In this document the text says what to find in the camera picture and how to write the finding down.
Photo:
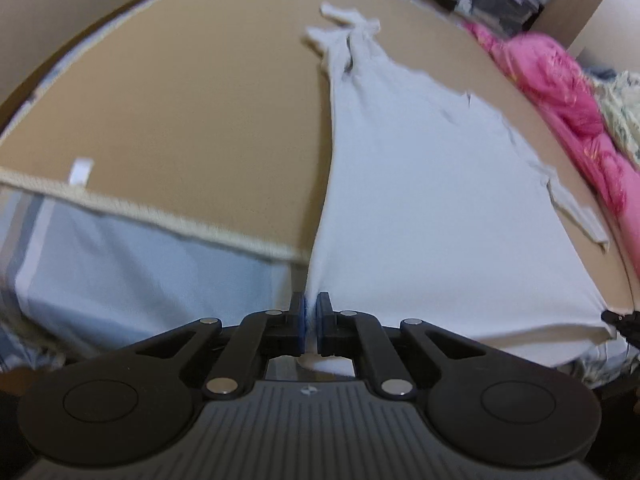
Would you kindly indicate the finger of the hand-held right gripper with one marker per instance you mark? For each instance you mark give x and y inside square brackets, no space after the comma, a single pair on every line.
[622,324]

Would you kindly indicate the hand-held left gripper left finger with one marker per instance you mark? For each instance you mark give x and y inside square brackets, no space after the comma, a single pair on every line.
[299,321]

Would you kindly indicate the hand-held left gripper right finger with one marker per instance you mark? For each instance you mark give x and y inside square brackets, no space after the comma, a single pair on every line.
[321,321]

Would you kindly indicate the white garment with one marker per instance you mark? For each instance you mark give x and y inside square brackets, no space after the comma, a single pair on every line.
[425,220]

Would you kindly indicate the blue striped bed sheet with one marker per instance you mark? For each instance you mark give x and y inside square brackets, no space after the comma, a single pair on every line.
[125,260]

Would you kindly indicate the pale floral quilt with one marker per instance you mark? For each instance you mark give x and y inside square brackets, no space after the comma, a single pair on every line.
[622,110]

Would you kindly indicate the pink duvet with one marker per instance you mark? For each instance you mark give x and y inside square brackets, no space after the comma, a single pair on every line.
[560,90]

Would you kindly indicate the tan blanket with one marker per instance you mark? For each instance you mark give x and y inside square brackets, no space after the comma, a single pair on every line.
[175,110]

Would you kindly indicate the white blanket label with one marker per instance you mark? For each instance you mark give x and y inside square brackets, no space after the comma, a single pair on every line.
[81,172]

